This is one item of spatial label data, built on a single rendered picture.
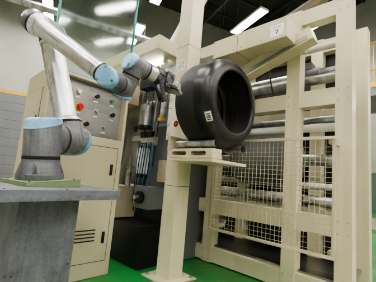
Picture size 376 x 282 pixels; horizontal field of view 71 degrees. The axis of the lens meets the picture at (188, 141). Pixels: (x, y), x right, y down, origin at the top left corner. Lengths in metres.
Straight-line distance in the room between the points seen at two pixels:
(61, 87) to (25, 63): 9.82
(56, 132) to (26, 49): 10.25
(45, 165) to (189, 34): 1.38
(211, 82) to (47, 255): 1.15
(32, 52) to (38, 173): 10.29
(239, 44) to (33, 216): 1.68
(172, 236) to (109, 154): 0.69
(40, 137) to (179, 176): 0.95
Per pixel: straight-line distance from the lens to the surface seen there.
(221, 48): 2.20
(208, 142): 1.57
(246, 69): 2.16
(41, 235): 1.24
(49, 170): 1.25
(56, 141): 1.27
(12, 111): 10.86
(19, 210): 1.18
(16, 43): 11.57
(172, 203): 1.85
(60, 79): 1.51
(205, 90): 1.53
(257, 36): 2.05
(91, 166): 1.82
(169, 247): 1.90
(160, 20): 13.01
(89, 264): 1.95
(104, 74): 1.18
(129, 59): 1.31
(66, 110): 1.45
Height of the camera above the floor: 0.69
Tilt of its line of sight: 8 degrees up
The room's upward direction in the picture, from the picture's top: 5 degrees clockwise
